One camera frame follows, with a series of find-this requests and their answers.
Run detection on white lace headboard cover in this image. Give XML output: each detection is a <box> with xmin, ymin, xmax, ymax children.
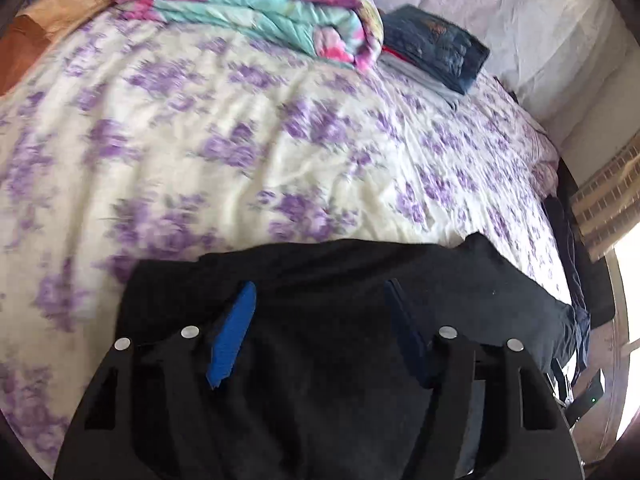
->
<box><xmin>417</xmin><ymin>0</ymin><xmax>626</xmax><ymax>146</ymax></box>

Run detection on window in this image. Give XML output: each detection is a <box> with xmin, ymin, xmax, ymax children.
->
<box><xmin>607</xmin><ymin>230</ymin><xmax>640</xmax><ymax>441</ymax></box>

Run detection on pink teal floral folded quilt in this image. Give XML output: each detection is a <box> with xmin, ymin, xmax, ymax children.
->
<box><xmin>112</xmin><ymin>0</ymin><xmax>385</xmax><ymax>73</ymax></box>

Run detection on beige brick-pattern curtain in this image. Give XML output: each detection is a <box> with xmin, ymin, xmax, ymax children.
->
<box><xmin>570</xmin><ymin>145</ymin><xmax>640</xmax><ymax>261</ymax></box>

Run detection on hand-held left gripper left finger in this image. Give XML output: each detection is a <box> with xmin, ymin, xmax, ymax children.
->
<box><xmin>52</xmin><ymin>281</ymin><xmax>257</xmax><ymax>480</ymax></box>

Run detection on folded red garment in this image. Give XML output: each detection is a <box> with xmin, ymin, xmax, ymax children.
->
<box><xmin>382</xmin><ymin>46</ymin><xmax>416</xmax><ymax>68</ymax></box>

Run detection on purple floral bed sheet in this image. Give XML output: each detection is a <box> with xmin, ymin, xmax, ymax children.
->
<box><xmin>0</xmin><ymin>5</ymin><xmax>576</xmax><ymax>466</ymax></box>

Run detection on brown pillow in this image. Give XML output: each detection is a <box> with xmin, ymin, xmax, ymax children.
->
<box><xmin>0</xmin><ymin>0</ymin><xmax>151</xmax><ymax>96</ymax></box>

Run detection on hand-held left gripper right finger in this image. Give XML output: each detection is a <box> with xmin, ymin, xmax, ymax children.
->
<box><xmin>384</xmin><ymin>279</ymin><xmax>586</xmax><ymax>480</ymax></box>

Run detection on black device with green light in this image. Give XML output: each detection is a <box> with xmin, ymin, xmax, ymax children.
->
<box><xmin>565</xmin><ymin>370</ymin><xmax>606</xmax><ymax>421</ymax></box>

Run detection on dark navy garment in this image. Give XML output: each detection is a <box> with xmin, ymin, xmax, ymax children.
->
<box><xmin>542</xmin><ymin>195</ymin><xmax>592</xmax><ymax>371</ymax></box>

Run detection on black pants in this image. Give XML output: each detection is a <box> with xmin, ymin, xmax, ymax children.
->
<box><xmin>117</xmin><ymin>232</ymin><xmax>576</xmax><ymax>480</ymax></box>

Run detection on folded dark blue denim garment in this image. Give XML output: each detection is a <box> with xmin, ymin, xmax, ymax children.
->
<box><xmin>382</xmin><ymin>4</ymin><xmax>491</xmax><ymax>96</ymax></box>

